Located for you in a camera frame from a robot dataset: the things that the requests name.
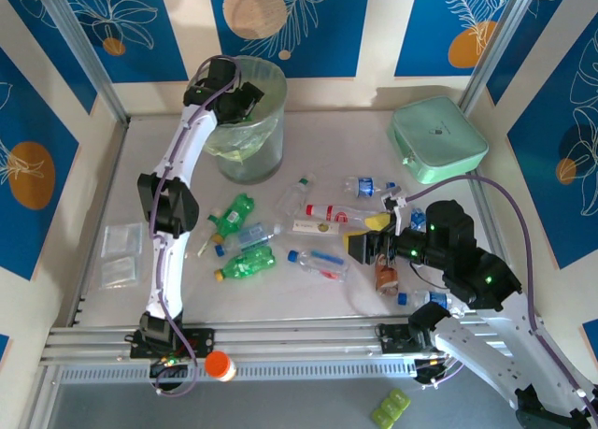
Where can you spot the brown coffee drink bottle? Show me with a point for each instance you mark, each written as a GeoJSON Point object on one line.
{"type": "Point", "coordinates": [387, 279]}

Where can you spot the clear bottle blue red contents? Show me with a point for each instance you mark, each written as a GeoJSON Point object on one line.
{"type": "Point", "coordinates": [317, 263]}

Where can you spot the blue cap clear water bottle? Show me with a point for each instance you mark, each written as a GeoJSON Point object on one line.
{"type": "Point", "coordinates": [430, 299]}

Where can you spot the clear bottle green neck band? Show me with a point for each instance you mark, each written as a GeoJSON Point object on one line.
{"type": "Point", "coordinates": [294, 197]}

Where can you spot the green bottle yellow cap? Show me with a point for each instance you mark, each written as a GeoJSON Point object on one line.
{"type": "Point", "coordinates": [236, 211]}
{"type": "Point", "coordinates": [247, 263]}

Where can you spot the pale blue label bottle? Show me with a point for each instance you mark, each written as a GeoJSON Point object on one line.
{"type": "Point", "coordinates": [254, 235]}

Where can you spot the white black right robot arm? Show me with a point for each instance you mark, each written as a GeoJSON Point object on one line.
{"type": "Point", "coordinates": [476, 354]}

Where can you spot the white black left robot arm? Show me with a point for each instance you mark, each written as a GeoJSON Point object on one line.
{"type": "Point", "coordinates": [163, 270]}

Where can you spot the mesh waste bin with bag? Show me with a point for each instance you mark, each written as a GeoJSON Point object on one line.
{"type": "Point", "coordinates": [243, 134]}

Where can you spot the small blue cap water bottle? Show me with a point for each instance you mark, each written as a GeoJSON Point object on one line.
{"type": "Point", "coordinates": [364, 187]}

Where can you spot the red cap white label bottle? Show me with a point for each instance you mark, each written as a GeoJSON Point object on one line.
{"type": "Point", "coordinates": [336, 214]}

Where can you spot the square clear bottle beige label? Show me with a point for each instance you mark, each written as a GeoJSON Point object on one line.
{"type": "Point", "coordinates": [317, 227]}

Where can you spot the mint green zip case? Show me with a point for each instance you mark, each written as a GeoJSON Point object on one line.
{"type": "Point", "coordinates": [434, 134]}

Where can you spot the small clear bottle white cap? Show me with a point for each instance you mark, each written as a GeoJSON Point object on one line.
{"type": "Point", "coordinates": [205, 244]}

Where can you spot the clear zip bag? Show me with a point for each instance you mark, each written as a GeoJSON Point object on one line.
{"type": "Point", "coordinates": [120, 272]}
{"type": "Point", "coordinates": [122, 238]}

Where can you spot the orange lid jar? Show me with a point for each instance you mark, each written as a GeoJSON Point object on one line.
{"type": "Point", "coordinates": [217, 363]}

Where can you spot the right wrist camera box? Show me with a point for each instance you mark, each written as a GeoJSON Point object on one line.
{"type": "Point", "coordinates": [394, 200]}

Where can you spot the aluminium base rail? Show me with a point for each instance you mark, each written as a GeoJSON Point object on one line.
{"type": "Point", "coordinates": [303, 335]}

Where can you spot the aluminium frame post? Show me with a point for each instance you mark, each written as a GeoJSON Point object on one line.
{"type": "Point", "coordinates": [84, 46]}
{"type": "Point", "coordinates": [495, 41]}

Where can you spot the aluminium side rail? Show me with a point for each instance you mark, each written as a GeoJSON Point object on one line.
{"type": "Point", "coordinates": [113, 167]}

